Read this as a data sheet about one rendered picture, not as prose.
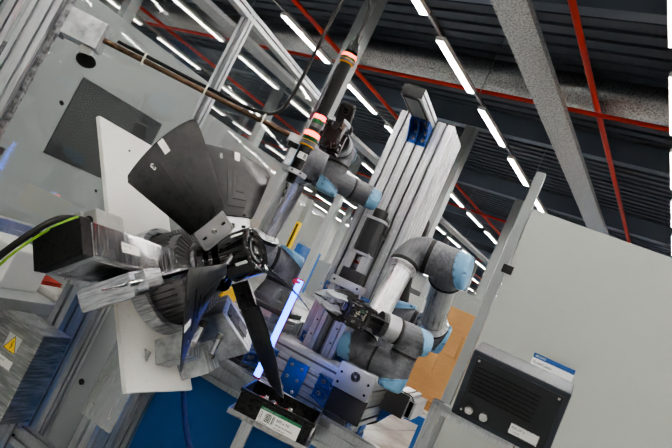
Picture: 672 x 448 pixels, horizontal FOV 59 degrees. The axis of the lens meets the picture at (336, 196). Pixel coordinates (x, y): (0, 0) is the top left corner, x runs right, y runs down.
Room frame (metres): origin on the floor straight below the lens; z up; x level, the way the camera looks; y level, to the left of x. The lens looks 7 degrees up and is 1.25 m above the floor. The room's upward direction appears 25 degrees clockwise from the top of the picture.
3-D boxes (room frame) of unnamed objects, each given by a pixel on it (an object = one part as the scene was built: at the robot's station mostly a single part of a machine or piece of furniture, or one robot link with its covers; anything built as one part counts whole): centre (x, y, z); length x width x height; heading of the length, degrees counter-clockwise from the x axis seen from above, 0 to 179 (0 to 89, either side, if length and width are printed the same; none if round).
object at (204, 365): (1.54, 0.14, 0.91); 0.12 x 0.08 x 0.12; 66
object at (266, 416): (1.68, -0.11, 0.84); 0.22 x 0.17 x 0.07; 80
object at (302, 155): (1.57, 0.13, 1.65); 0.04 x 0.04 x 0.46
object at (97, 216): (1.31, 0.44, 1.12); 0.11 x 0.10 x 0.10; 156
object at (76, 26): (1.45, 0.74, 1.54); 0.10 x 0.07 x 0.08; 101
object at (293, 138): (1.57, 0.14, 1.49); 0.09 x 0.07 x 0.10; 101
